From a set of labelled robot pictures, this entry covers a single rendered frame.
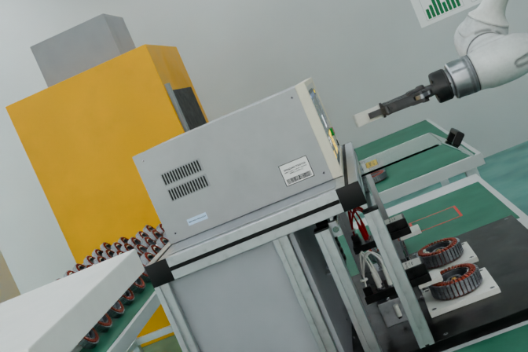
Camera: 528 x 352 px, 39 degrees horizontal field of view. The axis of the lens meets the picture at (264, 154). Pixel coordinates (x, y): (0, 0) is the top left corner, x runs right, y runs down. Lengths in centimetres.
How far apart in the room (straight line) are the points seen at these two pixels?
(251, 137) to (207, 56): 550
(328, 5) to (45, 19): 263
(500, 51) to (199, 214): 77
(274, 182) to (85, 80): 390
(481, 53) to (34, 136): 414
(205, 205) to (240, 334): 27
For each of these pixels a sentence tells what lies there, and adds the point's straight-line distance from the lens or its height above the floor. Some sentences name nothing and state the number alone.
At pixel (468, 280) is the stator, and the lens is 164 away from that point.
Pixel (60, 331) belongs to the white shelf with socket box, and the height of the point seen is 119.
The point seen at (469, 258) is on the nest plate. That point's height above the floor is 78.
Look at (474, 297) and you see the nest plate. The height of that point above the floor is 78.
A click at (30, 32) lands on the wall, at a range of 750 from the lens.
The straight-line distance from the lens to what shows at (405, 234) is 186.
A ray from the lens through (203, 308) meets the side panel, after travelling 149.
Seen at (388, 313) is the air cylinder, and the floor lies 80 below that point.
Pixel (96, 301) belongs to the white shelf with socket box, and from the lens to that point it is 89.
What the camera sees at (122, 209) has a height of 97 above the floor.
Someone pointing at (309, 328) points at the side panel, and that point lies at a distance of 148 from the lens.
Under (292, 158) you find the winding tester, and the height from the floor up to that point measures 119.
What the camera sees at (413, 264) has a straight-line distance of 165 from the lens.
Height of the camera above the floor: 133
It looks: 4 degrees down
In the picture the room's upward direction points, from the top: 23 degrees counter-clockwise
